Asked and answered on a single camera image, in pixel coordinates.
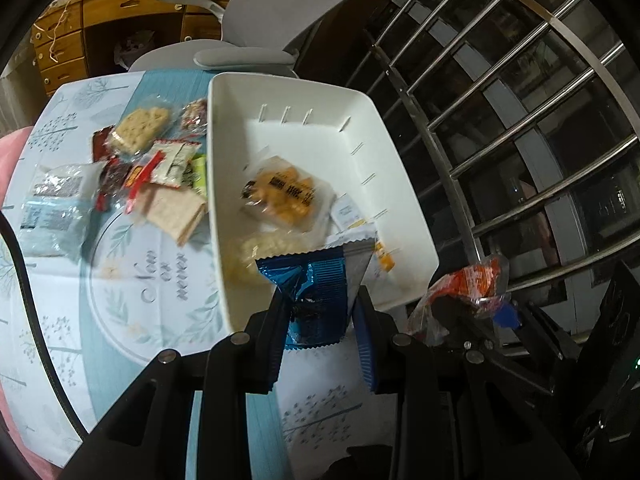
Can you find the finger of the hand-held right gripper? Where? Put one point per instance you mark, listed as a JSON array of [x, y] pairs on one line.
[[507, 317], [462, 322]]

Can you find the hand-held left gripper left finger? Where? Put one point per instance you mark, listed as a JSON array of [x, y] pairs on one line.
[[267, 350]]

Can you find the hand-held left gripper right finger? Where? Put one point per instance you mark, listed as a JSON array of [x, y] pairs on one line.
[[367, 355]]

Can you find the red orange clear packet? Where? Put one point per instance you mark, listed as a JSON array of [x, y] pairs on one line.
[[470, 280]]

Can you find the blue foil snack packet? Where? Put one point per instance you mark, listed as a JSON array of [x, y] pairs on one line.
[[320, 285]]

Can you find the rice cracker clear packet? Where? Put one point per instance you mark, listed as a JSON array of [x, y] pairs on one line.
[[265, 250]]

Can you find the orange bar packet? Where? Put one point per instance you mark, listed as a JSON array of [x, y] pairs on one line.
[[385, 256]]

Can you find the orange cake clear packet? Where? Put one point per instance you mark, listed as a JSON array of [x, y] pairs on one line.
[[285, 192]]

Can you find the white plastic bin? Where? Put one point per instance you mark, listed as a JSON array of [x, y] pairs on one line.
[[310, 145]]

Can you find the white red-edged snack packet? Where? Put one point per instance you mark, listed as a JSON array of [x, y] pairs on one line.
[[172, 162]]

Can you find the round biscuit clear packet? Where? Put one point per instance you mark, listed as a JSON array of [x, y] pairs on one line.
[[137, 127]]

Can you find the dark red small packet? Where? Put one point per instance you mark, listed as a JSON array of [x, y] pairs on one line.
[[102, 142]]

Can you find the clear silver-label cake packet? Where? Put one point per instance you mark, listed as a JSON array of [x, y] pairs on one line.
[[60, 182]]

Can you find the blue tree-print tablecloth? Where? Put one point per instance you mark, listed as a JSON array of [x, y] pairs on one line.
[[150, 320]]

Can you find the white small sachet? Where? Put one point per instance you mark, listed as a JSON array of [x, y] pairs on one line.
[[347, 212]]

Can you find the green snack packet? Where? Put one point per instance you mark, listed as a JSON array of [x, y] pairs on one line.
[[200, 175]]

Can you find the red yellow snack packet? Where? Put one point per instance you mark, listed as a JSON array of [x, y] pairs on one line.
[[141, 179]]

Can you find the dark red clear packet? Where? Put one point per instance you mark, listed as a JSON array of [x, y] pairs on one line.
[[112, 180]]

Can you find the red nut clear packet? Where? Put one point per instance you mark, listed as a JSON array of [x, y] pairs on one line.
[[195, 115]]

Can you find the light blue packet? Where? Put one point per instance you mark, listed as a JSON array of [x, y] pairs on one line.
[[50, 227]]

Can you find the crumpled plastic bag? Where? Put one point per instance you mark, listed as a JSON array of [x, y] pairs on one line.
[[132, 47]]

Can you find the grey office chair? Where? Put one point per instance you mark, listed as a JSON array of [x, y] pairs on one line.
[[280, 5]]

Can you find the wooden desk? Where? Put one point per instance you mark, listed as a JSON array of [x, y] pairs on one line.
[[130, 5]]

